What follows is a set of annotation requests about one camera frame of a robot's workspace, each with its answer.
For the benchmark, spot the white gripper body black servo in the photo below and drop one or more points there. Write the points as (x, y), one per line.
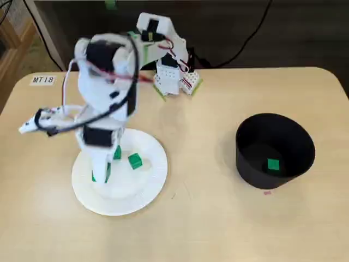
(97, 137)

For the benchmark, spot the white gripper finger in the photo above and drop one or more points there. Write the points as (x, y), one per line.
(99, 166)
(120, 135)

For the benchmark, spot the green block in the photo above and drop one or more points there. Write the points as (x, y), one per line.
(118, 153)
(93, 177)
(135, 161)
(273, 164)

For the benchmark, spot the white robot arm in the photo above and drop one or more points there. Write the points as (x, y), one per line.
(163, 79)

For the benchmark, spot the white paper plate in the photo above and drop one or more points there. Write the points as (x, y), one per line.
(131, 196)

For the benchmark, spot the black pot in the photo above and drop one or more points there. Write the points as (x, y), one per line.
(245, 169)

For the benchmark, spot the white MT18 label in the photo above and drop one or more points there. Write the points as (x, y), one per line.
(43, 80)

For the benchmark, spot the wooden shelf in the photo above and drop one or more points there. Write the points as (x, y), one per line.
(11, 41)

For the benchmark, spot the pink tape piece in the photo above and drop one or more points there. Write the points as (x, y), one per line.
(267, 193)

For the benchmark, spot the green base plate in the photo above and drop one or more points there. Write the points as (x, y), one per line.
(159, 94)

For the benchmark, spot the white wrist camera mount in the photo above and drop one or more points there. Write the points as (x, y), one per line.
(30, 125)

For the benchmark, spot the white metal frame leg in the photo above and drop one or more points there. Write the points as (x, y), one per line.
(46, 35)

